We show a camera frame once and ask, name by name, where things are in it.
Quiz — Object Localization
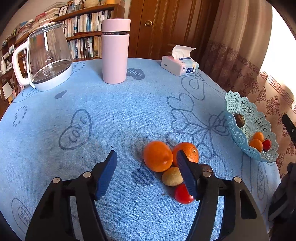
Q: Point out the large dark passion fruit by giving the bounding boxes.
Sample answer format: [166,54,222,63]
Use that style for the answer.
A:
[199,164,214,174]

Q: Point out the smooth orange fruit back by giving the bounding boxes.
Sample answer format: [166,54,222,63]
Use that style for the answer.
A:
[143,141,173,172]

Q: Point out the red tomato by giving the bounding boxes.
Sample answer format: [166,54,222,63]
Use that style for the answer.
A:
[174,183,194,204]
[262,140,272,151]

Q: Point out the glass kettle white handle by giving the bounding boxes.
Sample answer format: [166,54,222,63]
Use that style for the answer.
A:
[12,22,73,91]

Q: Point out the brown wooden door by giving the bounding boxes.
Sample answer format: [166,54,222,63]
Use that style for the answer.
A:
[128,0,220,63]

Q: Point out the blue patterned tablecloth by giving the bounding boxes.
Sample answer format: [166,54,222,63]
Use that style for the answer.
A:
[1,59,280,240]

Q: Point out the mint lattice fruit basket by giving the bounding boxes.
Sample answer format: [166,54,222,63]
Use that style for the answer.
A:
[225,91,278,163]

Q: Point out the smooth orange fruit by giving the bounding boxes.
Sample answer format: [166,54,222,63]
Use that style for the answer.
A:
[252,132,264,142]
[143,141,173,172]

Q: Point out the wooden bookshelf with books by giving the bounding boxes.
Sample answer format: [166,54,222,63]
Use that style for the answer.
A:
[0,0,125,70]

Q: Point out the pink thermos bottle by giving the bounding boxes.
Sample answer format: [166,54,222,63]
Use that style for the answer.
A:
[101,18,131,84]

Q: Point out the mandarin orange with stem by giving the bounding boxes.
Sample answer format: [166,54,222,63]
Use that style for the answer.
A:
[172,142,199,167]

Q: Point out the patterned beige curtain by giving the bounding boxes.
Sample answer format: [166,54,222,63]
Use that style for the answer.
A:
[200,1,295,176]

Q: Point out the tissue pack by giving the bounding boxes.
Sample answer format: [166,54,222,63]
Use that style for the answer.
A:
[161,45,199,76]

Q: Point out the large front orange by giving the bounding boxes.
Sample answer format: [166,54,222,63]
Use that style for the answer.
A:
[249,139,263,152]

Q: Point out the small dark passion fruit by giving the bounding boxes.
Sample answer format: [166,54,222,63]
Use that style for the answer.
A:
[233,113,245,128]

